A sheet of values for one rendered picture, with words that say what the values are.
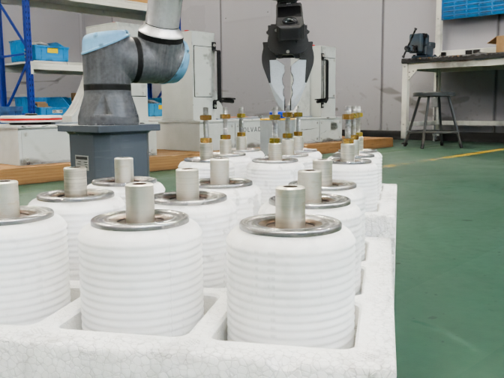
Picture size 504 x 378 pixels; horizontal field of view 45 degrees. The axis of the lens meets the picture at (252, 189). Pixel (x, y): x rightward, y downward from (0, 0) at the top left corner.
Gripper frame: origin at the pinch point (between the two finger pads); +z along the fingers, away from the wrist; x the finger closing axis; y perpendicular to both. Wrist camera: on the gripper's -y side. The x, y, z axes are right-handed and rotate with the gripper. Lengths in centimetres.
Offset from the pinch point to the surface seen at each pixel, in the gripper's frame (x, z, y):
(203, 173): 14.0, 11.2, -13.2
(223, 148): 11.9, 8.1, 2.0
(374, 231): -12.1, 19.0, -21.9
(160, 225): 11, 9, -68
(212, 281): 9, 16, -57
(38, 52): 216, -51, 463
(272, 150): 2.8, 7.6, -11.9
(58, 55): 203, -49, 478
